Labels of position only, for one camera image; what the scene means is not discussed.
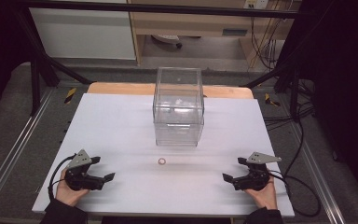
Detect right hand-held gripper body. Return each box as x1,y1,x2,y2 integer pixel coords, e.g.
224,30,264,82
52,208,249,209
232,151,282,191

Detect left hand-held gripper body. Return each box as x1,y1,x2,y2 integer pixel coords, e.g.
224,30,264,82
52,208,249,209
63,148,105,191

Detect clear plastic box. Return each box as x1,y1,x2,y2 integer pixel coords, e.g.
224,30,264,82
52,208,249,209
152,66,205,147

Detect person's left hand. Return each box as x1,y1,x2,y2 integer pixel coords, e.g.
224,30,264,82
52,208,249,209
55,169,90,207

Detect person's right hand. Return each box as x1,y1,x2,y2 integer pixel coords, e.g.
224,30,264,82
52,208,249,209
245,178,279,210

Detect yellow black floor tape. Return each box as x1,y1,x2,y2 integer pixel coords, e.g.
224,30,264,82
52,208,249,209
63,87,77,105
264,92,281,107

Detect wooden table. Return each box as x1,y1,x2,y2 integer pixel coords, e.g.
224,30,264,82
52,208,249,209
87,81,255,100

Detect white cabinet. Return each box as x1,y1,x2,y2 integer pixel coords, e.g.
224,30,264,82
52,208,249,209
29,7,137,61

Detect dark curtain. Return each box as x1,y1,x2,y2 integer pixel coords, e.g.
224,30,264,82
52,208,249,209
0,0,33,117
300,0,358,207

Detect office chair base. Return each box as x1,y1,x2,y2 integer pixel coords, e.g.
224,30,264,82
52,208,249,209
151,34,184,49

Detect wooden desk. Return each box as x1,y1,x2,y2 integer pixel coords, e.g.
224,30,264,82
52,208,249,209
127,0,302,68

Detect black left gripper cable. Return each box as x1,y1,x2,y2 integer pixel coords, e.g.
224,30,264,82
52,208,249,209
48,154,76,201

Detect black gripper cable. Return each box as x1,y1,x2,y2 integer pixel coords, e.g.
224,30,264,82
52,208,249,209
268,120,322,218
48,154,76,201

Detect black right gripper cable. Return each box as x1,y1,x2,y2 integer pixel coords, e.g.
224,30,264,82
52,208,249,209
268,120,322,218

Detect aluminium floor rail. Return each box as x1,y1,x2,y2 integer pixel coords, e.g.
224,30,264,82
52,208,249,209
0,88,56,213
287,120,347,224

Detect black floor cables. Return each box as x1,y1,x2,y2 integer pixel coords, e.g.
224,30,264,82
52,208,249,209
262,77,317,132

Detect hanging cable bundle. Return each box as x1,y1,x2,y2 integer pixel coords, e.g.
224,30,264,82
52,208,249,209
250,17,286,71

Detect wall power socket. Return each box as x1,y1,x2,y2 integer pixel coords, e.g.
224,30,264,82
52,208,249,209
243,0,269,9

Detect black metal frame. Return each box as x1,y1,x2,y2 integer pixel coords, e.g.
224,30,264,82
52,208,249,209
13,0,304,122

